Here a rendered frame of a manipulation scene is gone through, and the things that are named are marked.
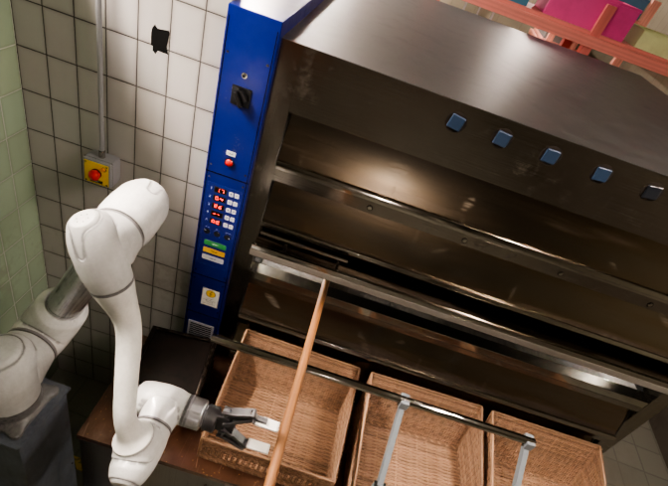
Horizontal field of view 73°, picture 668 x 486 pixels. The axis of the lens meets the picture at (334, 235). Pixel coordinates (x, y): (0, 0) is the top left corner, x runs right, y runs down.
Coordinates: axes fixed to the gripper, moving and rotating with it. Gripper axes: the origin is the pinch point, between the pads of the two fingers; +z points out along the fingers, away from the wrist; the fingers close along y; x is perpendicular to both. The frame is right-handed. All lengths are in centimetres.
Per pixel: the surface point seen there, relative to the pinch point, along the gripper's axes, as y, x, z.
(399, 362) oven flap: 23, -64, 46
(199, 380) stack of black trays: 39, -34, -32
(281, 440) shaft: -1.6, 0.6, 3.5
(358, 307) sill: 2, -66, 20
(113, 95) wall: -55, -65, -86
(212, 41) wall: -83, -65, -55
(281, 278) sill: 1, -67, -15
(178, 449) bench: 61, -16, -31
